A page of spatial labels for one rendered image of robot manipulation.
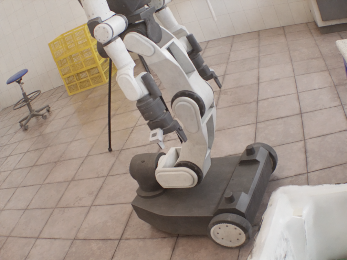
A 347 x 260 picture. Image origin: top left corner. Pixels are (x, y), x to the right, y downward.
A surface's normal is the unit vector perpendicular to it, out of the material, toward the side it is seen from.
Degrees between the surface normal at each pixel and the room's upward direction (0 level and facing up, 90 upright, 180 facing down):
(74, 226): 0
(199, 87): 66
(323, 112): 0
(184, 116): 90
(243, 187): 0
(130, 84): 90
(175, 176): 90
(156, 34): 90
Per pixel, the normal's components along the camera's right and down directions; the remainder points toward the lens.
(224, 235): -0.37, 0.53
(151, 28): 0.87, -0.09
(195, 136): -0.20, 0.84
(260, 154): 0.38, -0.66
